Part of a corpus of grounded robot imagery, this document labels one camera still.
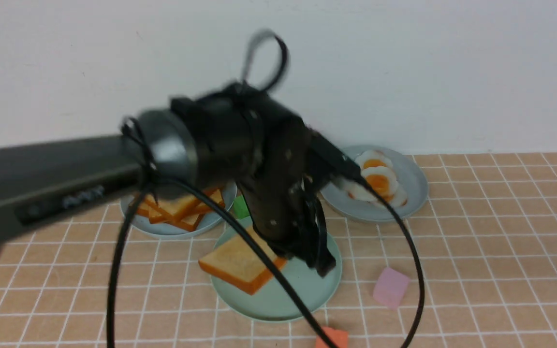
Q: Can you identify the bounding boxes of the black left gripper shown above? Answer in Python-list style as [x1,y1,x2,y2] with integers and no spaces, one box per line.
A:
[239,104,336,278]

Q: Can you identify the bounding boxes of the toast slice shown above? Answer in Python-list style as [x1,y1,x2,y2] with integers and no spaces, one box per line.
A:
[198,228,275,295]
[133,189,225,219]
[148,214,205,232]
[136,195,200,223]

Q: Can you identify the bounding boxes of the fried egg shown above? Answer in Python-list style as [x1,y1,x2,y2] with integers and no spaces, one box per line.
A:
[354,149,393,170]
[382,185,409,207]
[347,167,399,203]

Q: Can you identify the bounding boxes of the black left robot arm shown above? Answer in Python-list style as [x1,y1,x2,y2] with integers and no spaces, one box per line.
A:
[0,82,336,276]

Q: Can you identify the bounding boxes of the green centre plate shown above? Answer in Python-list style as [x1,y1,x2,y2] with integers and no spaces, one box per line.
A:
[210,235,343,322]

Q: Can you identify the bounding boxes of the pink cube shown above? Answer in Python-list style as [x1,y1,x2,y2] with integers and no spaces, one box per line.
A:
[373,267,410,310]

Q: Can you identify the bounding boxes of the orange-red cube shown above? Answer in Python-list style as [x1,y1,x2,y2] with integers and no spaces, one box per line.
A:
[315,327,349,348]

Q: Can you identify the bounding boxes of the green cube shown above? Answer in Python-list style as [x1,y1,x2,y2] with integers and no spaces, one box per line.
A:
[232,195,250,219]

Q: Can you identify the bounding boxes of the blue-grey bread plate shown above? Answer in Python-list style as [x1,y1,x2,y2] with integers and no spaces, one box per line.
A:
[119,181,238,240]

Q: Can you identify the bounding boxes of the grey-blue egg plate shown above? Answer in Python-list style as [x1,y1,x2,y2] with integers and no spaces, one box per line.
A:
[321,145,429,223]

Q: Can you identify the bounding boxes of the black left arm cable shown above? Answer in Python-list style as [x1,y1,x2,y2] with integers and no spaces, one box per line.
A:
[106,30,426,348]

